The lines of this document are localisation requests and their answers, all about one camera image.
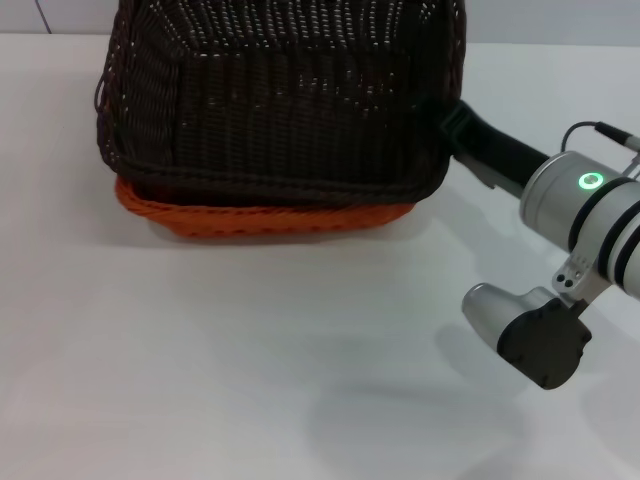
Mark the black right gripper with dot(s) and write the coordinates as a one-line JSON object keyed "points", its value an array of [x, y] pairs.
{"points": [[500, 145]]}

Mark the dark brown woven basket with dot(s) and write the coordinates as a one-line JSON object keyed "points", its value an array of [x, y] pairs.
{"points": [[280, 100]]}

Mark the orange woven plastic basket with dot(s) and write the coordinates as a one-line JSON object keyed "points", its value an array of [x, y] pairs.
{"points": [[260, 220]]}

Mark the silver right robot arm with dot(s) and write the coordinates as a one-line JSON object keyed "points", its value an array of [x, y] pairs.
{"points": [[580, 220]]}

